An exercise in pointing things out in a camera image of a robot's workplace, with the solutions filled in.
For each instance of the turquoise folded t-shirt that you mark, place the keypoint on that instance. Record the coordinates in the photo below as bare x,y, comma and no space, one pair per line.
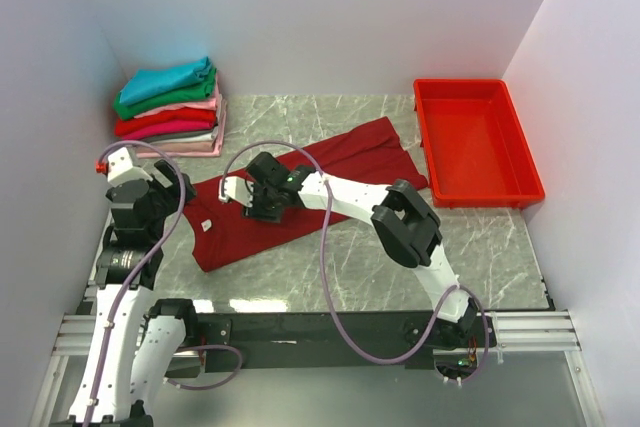
147,83

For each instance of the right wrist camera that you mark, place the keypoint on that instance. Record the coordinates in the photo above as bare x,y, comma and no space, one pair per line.
236,189

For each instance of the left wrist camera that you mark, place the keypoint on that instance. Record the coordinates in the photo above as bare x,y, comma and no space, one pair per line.
120,166

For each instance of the red folded t-shirt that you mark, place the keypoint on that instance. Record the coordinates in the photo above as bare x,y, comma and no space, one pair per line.
128,126

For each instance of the pink bottom folded t-shirt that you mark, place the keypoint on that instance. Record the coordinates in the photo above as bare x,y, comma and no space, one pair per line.
221,124

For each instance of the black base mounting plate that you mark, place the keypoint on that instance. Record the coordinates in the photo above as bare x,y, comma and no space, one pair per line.
311,340

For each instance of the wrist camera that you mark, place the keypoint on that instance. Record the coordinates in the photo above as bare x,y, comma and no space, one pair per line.
120,166
236,189

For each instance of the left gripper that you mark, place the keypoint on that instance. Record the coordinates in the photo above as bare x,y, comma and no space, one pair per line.
171,193

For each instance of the green folded t-shirt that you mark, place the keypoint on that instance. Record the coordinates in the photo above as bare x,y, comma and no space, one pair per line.
194,93

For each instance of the dark grey folded t-shirt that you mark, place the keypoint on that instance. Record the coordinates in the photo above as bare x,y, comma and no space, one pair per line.
182,137

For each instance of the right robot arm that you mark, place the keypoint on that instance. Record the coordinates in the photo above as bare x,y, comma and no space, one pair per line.
406,226

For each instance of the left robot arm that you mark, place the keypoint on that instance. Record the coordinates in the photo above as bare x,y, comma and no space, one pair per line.
134,337

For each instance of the light pink folded t-shirt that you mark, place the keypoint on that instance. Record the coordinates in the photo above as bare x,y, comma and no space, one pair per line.
211,103

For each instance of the red plastic bin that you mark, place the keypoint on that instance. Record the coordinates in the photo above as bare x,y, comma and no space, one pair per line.
476,152

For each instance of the aluminium rail frame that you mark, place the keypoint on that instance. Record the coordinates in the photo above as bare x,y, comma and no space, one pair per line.
515,331

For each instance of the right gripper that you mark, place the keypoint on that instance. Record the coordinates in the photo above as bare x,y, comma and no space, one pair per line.
254,212

